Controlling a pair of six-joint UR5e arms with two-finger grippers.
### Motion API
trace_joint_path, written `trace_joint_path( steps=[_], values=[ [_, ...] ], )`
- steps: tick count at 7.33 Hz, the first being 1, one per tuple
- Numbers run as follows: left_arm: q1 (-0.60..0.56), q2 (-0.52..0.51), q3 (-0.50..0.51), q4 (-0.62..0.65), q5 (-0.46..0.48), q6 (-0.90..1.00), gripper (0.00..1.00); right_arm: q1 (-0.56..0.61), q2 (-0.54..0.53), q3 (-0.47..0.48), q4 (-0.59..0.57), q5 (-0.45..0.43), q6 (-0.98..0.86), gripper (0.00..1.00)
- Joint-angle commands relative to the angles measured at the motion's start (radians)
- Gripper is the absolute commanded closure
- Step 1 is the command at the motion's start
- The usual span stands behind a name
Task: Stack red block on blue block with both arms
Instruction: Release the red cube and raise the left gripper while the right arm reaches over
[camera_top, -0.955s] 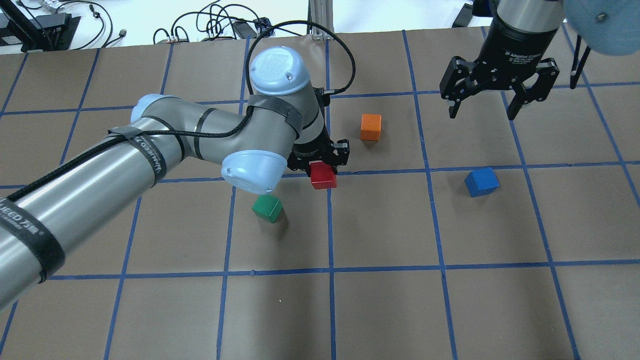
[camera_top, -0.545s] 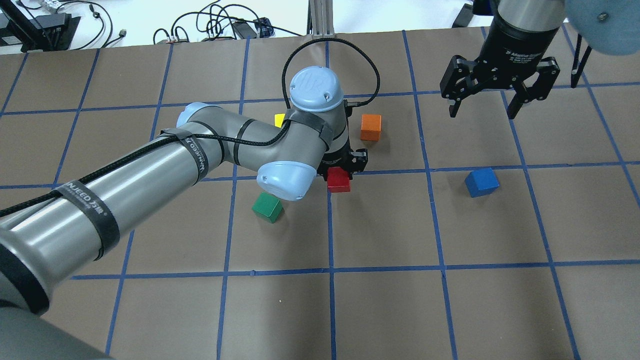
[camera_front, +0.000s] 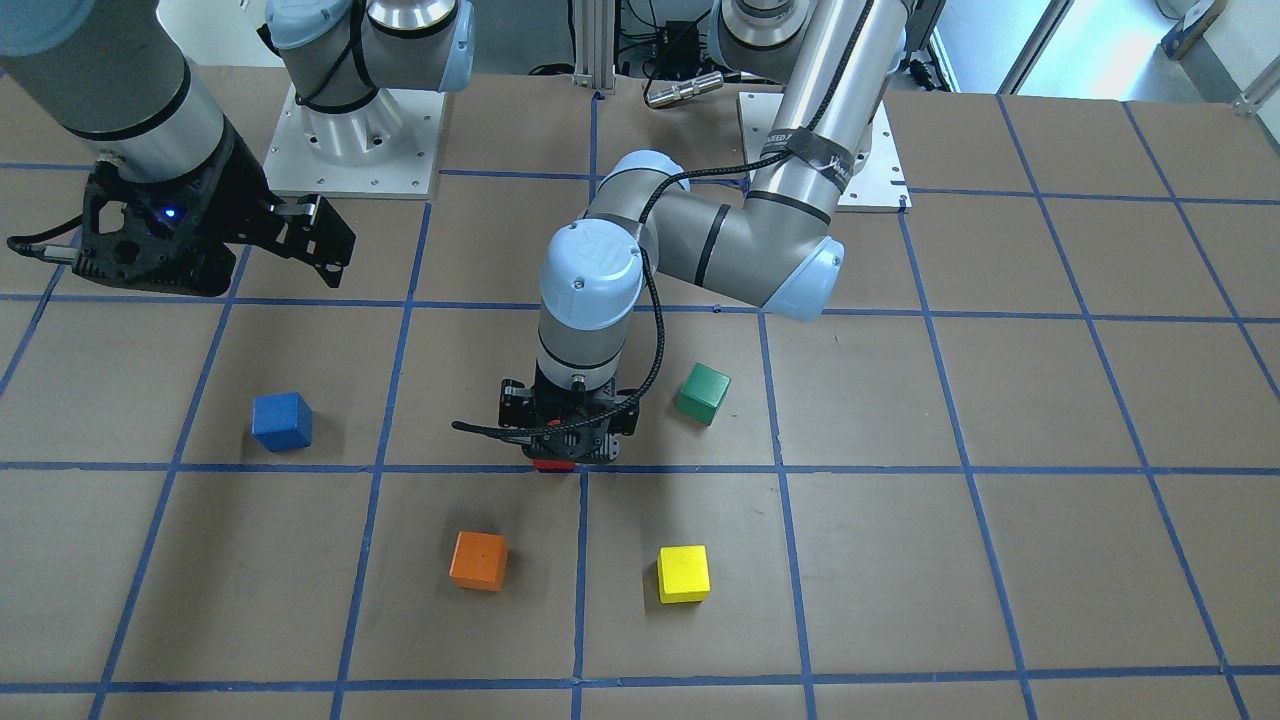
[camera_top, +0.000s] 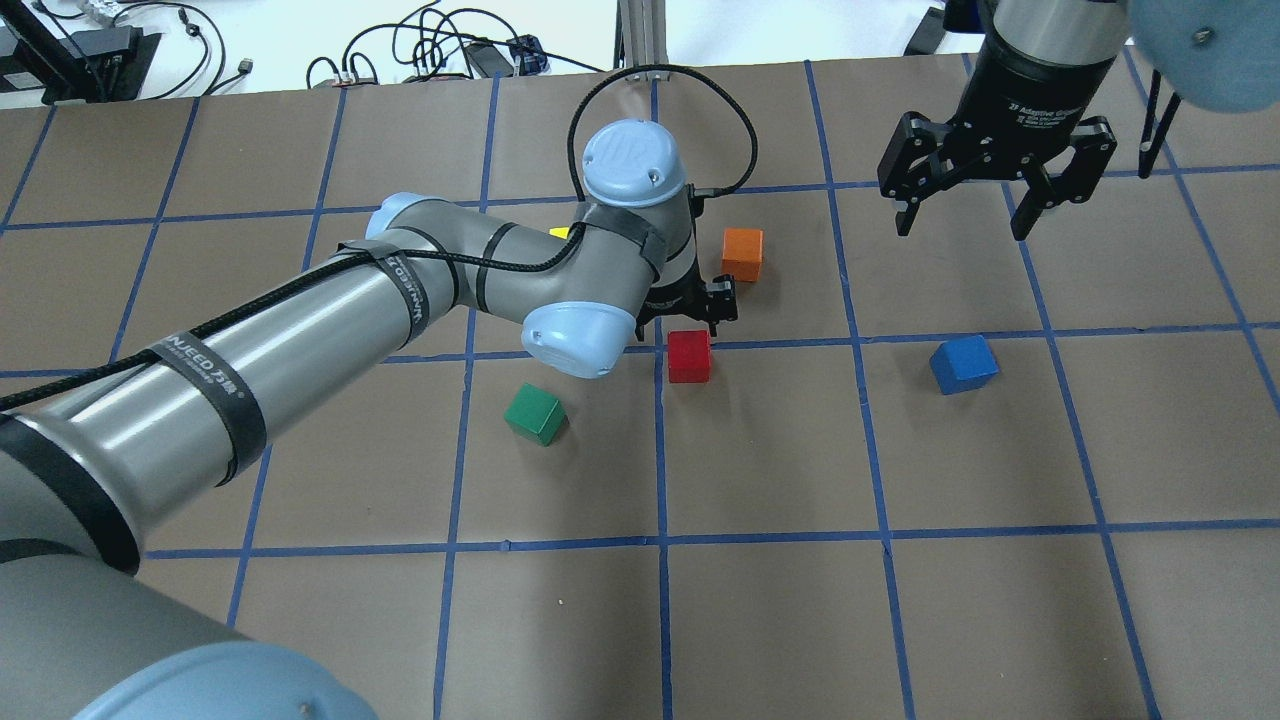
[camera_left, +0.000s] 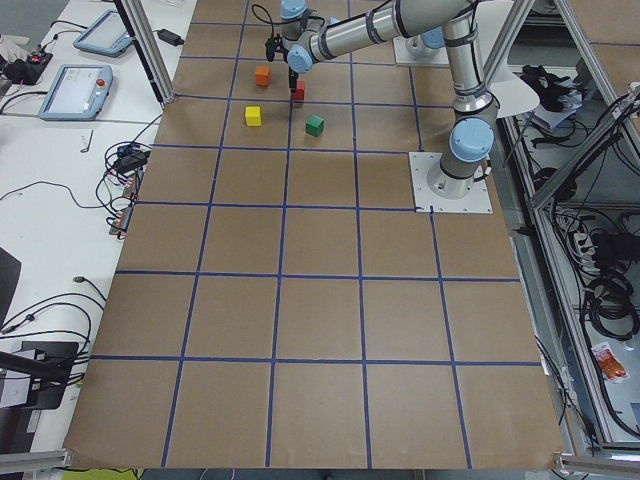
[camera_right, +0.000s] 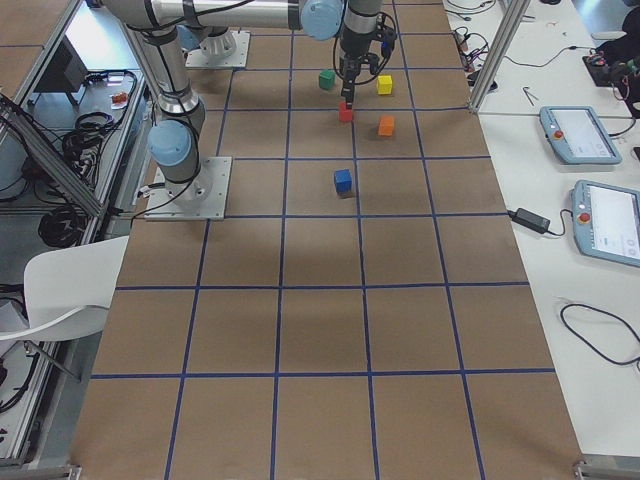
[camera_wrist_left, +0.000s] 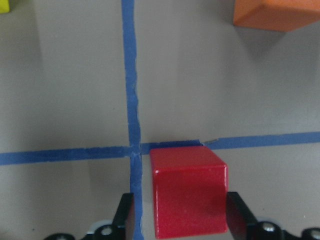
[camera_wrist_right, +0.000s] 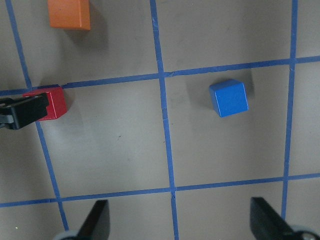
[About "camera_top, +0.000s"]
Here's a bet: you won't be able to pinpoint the black power adapter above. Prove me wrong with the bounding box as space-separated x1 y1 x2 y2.
463 38 515 78

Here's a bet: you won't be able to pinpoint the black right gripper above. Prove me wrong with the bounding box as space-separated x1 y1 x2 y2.
877 38 1117 241

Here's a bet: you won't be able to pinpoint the black tangled cables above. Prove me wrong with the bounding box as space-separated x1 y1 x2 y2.
150 0 611 91

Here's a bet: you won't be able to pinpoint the green wooden block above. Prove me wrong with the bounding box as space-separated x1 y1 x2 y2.
503 383 567 447

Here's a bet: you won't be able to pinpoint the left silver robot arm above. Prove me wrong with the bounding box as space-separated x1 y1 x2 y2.
1 119 737 719

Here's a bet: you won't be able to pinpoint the orange wooden block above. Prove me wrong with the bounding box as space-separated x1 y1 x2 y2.
719 227 765 283

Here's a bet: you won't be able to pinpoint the brown paper table cover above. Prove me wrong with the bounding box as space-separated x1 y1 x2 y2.
0 55 1280 720

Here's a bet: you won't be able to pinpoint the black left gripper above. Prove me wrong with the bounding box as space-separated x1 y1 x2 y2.
635 263 739 341

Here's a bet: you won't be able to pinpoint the red wooden block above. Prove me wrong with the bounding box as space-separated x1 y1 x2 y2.
666 329 713 384

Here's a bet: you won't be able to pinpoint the blue wooden block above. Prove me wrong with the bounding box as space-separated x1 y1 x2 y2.
929 334 1000 396

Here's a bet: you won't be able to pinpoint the aluminium frame post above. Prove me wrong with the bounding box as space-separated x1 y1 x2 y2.
614 0 669 83

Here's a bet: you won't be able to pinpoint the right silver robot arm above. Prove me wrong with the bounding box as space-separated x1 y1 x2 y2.
877 1 1279 241

